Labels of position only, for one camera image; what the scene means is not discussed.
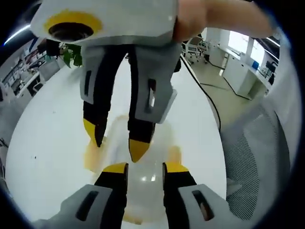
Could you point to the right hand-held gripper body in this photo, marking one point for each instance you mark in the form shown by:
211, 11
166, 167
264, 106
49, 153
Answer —
133, 16

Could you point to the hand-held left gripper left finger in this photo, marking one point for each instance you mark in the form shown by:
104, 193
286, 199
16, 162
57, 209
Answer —
104, 190

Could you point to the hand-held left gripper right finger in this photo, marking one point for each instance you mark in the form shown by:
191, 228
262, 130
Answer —
181, 190

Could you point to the clear container with yellow buckles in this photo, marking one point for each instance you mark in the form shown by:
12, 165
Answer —
145, 181

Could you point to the person's right hand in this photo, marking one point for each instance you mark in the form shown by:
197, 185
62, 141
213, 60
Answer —
190, 16

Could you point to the green potted plant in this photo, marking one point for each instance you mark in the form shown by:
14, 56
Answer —
72, 56

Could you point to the white office chair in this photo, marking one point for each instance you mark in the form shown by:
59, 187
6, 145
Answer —
194, 48

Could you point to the grey mesh office chair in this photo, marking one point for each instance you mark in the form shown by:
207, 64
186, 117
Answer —
247, 155

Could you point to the long white desk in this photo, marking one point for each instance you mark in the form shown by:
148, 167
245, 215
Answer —
238, 69

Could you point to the ceiling light strip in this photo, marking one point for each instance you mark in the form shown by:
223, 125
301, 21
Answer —
16, 34

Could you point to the person's white shirt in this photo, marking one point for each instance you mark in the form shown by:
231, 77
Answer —
286, 83

